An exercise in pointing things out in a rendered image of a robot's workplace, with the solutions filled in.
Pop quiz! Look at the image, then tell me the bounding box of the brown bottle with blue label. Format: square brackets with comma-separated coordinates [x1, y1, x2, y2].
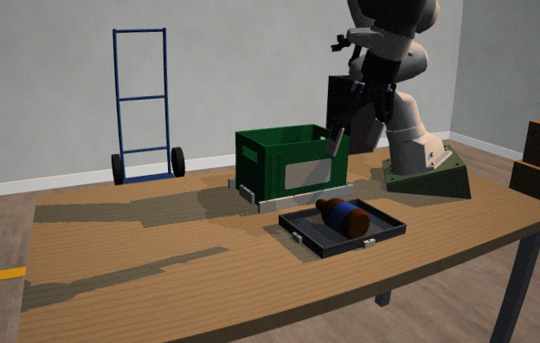
[315, 198, 370, 240]

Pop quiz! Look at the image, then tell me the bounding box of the green plastic crate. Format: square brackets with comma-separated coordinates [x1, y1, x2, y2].
[235, 124, 350, 205]

